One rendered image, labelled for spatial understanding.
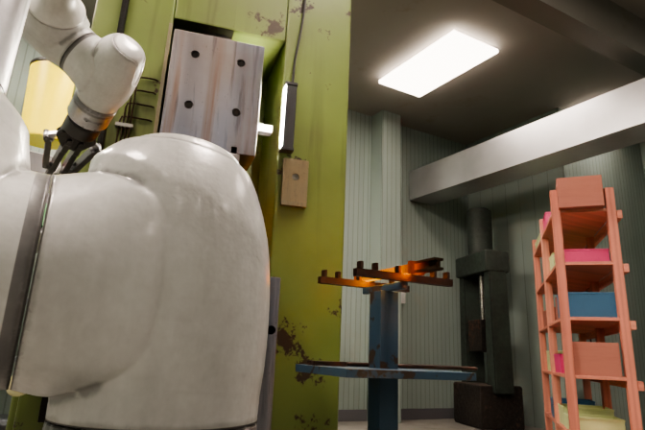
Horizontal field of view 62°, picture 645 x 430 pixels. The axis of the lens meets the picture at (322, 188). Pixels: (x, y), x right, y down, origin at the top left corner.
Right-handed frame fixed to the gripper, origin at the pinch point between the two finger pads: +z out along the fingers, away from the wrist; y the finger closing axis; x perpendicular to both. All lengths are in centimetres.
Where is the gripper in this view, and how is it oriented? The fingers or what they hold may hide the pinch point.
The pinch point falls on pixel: (52, 179)
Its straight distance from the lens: 141.1
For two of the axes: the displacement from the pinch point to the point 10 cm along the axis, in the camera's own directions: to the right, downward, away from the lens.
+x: -3.0, -7.3, 6.1
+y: 7.3, 2.3, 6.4
